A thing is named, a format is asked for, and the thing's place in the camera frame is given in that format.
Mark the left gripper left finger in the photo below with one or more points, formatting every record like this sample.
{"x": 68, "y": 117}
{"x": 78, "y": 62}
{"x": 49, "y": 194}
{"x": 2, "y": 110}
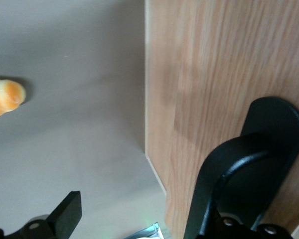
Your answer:
{"x": 64, "y": 214}

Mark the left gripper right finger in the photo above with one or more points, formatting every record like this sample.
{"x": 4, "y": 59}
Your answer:
{"x": 244, "y": 194}

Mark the light wooden drawer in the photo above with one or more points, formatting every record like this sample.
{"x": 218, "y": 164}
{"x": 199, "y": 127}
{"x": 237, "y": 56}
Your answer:
{"x": 214, "y": 74}

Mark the toy bread roll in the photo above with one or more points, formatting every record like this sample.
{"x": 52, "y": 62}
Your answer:
{"x": 5, "y": 97}

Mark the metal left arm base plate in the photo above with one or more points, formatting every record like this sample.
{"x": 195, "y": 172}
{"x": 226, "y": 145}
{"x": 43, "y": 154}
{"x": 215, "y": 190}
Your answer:
{"x": 154, "y": 231}

